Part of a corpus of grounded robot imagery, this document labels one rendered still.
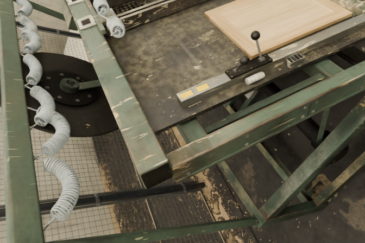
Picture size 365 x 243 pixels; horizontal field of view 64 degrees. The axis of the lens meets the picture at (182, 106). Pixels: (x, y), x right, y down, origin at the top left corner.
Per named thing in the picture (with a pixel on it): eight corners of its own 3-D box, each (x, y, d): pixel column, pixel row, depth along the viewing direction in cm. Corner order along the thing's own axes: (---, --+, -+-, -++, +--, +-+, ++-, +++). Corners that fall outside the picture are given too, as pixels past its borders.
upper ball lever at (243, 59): (241, 74, 118) (252, 61, 105) (233, 77, 117) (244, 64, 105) (237, 65, 119) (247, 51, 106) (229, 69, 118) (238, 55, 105)
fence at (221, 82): (369, 25, 133) (372, 18, 130) (182, 108, 114) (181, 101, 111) (359, 20, 136) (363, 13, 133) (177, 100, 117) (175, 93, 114)
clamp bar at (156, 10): (279, -24, 173) (285, -69, 155) (88, 46, 150) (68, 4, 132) (269, -30, 180) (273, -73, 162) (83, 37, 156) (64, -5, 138)
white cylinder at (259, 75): (248, 86, 117) (265, 78, 119) (249, 81, 115) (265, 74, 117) (244, 82, 119) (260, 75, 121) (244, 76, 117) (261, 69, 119)
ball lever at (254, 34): (268, 61, 118) (260, 29, 114) (260, 64, 118) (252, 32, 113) (263, 60, 122) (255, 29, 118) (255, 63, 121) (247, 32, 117)
